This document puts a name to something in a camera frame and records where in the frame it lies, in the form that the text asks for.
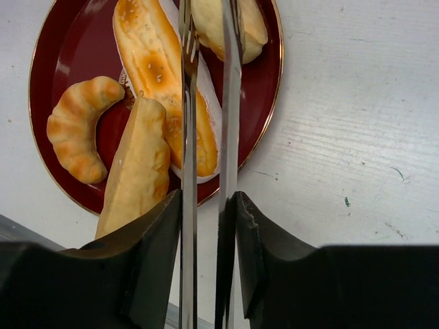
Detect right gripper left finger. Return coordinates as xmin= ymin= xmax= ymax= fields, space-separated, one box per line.
xmin=1 ymin=190 xmax=182 ymax=328

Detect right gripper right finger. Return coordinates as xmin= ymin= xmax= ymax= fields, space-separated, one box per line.
xmin=234 ymin=191 xmax=438 ymax=328

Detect metal tongs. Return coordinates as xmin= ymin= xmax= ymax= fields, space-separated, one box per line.
xmin=178 ymin=1 xmax=243 ymax=328

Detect flat tan bread slice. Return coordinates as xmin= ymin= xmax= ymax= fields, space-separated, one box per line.
xmin=95 ymin=96 xmax=170 ymax=239

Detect small pale bread roll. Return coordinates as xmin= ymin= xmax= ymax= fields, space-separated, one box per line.
xmin=191 ymin=0 xmax=268 ymax=64

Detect small croissant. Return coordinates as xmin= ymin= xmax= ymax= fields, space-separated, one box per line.
xmin=47 ymin=76 xmax=125 ymax=184

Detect dark red round plate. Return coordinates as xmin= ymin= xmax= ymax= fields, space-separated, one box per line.
xmin=29 ymin=1 xmax=283 ymax=215

